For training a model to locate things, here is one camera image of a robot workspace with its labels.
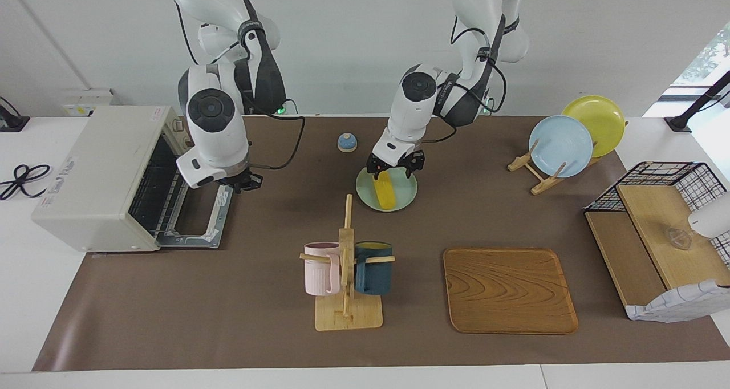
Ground white rounded device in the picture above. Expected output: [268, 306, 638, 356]
[688, 191, 730, 239]

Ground wooden plate rack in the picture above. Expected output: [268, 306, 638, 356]
[508, 121, 630, 196]

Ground beige toaster oven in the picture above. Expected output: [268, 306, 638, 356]
[31, 105, 234, 254]

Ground white checkered cloth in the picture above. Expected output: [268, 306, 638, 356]
[625, 279, 730, 323]

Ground wooden mug tree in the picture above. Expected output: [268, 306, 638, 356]
[300, 194, 396, 331]

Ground pink mug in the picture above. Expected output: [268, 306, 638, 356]
[303, 241, 342, 297]

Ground clear glass object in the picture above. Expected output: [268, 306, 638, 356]
[663, 225, 694, 250]

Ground black wire wooden shelf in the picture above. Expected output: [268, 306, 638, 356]
[584, 161, 730, 321]

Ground brown table mat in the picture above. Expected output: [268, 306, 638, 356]
[33, 115, 730, 372]

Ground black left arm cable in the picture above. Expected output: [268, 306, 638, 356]
[422, 27, 508, 145]

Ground dark blue mug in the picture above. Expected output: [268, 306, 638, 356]
[354, 241, 394, 296]

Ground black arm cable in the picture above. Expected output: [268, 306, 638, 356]
[171, 4, 306, 171]
[422, 27, 508, 145]

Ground yellow plate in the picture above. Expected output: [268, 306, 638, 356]
[562, 95, 627, 158]

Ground light green plate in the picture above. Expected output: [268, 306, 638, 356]
[356, 167, 419, 212]

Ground brown wooden tray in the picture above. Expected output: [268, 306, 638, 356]
[443, 248, 579, 335]

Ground light blue plate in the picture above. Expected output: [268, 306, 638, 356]
[529, 115, 594, 178]

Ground white power box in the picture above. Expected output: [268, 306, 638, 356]
[62, 88, 115, 117]

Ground yellow corn cob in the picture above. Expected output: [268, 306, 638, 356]
[374, 169, 398, 210]

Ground black coiled cable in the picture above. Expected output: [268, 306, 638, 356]
[0, 164, 53, 201]

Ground black clamp mount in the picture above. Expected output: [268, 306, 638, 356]
[0, 96, 31, 133]

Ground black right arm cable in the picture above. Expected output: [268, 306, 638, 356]
[171, 4, 306, 171]

